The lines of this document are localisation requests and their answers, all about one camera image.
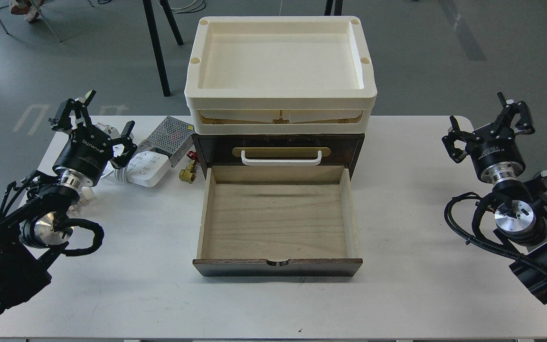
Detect black stand leg right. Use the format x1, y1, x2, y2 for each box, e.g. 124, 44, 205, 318
324, 0, 343, 16

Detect black table leg stand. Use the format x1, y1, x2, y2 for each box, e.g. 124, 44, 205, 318
142, 0, 184, 97

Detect brass valve red handle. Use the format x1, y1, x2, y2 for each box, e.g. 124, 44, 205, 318
179, 150, 200, 184

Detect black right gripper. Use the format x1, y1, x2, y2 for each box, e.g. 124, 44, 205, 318
442, 92, 535, 184

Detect open wooden drawer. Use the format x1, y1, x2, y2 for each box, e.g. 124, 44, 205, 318
193, 165, 363, 277

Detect white drawer handle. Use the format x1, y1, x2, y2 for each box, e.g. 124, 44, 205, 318
240, 150, 323, 166

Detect metal chair legs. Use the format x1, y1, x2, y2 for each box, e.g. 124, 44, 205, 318
0, 0, 100, 44

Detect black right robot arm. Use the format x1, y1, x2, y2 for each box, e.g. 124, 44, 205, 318
442, 92, 547, 304

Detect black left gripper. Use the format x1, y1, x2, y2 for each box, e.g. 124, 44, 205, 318
48, 90, 137, 186

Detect white power strip with cable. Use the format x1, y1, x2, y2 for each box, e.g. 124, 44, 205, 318
101, 130, 173, 188

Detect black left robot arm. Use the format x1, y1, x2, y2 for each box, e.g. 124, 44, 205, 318
0, 90, 137, 314

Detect silver mesh power supply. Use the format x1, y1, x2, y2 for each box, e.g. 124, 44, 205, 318
137, 116, 195, 167

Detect cream plastic tray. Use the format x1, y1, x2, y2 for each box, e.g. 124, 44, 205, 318
184, 16, 377, 135

